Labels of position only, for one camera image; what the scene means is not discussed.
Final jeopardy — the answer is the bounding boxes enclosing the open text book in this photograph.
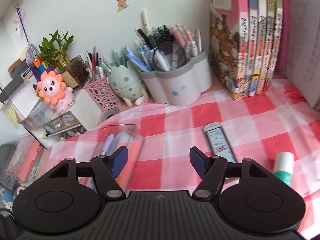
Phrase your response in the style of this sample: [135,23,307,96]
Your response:
[281,0,320,110]

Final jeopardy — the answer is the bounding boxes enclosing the grey flat box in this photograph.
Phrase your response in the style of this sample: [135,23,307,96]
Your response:
[0,79,35,103]

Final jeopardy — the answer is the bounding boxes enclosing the clear storage box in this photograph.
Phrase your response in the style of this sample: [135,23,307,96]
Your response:
[25,102,54,127]

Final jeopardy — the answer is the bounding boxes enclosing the green egg pen holder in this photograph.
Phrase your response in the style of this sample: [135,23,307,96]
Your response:
[109,64,149,107]

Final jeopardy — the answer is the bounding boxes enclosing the pink perforated pen holder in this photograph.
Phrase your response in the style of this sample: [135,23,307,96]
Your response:
[84,76,123,112]

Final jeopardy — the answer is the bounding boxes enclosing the white flower-shaped pen holder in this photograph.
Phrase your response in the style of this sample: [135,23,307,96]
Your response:
[139,49,213,107]

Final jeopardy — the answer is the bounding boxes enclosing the blue spine comic book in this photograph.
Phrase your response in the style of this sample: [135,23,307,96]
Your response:
[246,0,260,97]

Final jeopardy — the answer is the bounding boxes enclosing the pink book pile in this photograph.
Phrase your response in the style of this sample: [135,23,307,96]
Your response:
[0,136,45,188]

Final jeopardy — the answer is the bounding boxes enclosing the purple hanging charm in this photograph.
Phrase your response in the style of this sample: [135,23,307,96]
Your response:
[14,4,38,64]

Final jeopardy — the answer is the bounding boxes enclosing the clear bag yellow pieces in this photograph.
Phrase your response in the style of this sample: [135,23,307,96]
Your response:
[1,105,20,129]

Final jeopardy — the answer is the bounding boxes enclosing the green spine comic book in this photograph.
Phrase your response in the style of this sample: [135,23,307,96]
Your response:
[271,0,284,80]
[265,0,277,92]

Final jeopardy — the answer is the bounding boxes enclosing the red checkered tablecloth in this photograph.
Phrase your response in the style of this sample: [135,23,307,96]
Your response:
[51,79,320,198]

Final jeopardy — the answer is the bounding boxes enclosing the glass vase with pebbles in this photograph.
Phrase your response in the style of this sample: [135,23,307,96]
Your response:
[61,55,90,89]

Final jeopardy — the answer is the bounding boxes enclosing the dark grey box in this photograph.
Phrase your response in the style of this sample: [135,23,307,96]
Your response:
[10,62,35,82]

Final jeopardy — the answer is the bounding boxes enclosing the pens in white holder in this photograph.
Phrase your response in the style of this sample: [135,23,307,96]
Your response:
[134,10,203,72]

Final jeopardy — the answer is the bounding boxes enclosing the green bamboo plant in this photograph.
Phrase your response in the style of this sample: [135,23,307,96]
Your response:
[37,29,75,65]

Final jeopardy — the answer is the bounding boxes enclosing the pencil lead refill case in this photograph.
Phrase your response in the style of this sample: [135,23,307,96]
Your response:
[202,122,238,164]

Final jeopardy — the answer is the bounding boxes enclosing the white drawer organizer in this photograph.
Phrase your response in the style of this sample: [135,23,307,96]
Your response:
[20,90,105,149]

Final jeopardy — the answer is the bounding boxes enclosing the pink lion toy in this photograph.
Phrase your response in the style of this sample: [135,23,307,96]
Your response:
[34,70,75,115]

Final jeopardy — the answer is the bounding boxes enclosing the white cardboard box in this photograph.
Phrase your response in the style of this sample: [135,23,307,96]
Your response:
[0,76,43,130]

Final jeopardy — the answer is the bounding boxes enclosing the brown animal wall sticker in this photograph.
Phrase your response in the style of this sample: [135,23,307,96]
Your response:
[116,0,130,13]

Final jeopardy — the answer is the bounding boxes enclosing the clear plastic stationery box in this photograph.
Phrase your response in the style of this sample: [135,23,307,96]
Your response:
[89,124,145,195]

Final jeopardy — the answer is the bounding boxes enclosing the colourful puzzle cube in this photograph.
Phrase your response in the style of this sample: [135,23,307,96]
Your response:
[32,57,62,77]

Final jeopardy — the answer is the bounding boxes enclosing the orange highlighter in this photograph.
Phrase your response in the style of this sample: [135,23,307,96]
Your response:
[129,140,143,163]

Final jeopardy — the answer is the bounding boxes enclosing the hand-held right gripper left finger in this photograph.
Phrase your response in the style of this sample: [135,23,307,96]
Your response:
[50,145,129,201]

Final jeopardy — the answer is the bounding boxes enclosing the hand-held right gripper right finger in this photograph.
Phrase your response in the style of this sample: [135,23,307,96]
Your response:
[191,147,272,201]

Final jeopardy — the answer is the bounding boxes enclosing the row of pink books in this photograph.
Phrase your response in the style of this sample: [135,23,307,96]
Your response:
[209,0,250,100]

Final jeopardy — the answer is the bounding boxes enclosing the white green glue stick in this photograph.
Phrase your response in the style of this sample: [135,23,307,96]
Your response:
[272,152,295,187]

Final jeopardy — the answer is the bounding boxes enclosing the black magnifying glass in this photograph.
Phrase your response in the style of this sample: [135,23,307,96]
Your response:
[154,42,187,72]

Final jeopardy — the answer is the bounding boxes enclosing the pens in egg holder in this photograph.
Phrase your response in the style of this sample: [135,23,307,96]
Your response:
[110,46,130,68]

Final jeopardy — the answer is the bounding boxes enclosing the pens in pink holder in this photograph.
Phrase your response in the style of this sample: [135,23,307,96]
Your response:
[84,45,112,80]

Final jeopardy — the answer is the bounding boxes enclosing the peach pastel pen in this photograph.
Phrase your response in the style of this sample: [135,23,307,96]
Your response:
[115,162,137,184]

